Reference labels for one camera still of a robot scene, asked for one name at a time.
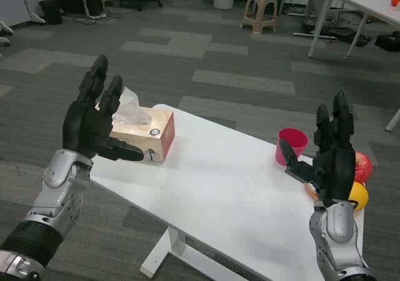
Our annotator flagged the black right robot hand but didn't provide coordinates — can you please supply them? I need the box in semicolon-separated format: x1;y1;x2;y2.
279;89;357;209

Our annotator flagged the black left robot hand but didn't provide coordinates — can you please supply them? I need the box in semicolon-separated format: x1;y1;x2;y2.
62;54;145;162

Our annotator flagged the beige tissue box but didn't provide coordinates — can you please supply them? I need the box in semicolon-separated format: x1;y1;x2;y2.
94;86;176;163

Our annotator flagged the red apple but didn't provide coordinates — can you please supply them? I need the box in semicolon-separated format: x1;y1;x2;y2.
354;151;374;184

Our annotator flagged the yellow lemon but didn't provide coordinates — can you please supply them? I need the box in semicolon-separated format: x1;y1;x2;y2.
348;180;369;212

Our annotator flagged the orange plate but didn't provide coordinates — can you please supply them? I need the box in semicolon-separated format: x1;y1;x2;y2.
304;183;319;200

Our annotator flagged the pink plastic cup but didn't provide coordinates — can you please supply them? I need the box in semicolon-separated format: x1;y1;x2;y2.
274;127;310;166

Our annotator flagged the white slanted desk leg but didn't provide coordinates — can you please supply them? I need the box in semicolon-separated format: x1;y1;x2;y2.
384;107;400;132

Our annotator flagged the black waste bin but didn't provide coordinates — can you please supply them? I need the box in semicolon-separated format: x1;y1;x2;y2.
38;0;63;25

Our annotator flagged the black flat equipment case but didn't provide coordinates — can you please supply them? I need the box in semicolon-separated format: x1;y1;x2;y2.
327;27;373;47

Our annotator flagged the black duffel bag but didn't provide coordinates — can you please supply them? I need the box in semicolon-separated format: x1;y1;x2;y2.
374;31;400;51

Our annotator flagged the white office desk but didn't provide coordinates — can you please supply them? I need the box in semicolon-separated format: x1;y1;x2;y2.
307;0;400;59

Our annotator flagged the beige plastic stool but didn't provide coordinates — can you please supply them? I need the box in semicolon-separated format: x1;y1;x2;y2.
240;0;279;34

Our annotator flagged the white table leg frame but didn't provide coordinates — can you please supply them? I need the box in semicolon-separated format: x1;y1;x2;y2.
139;226;263;281

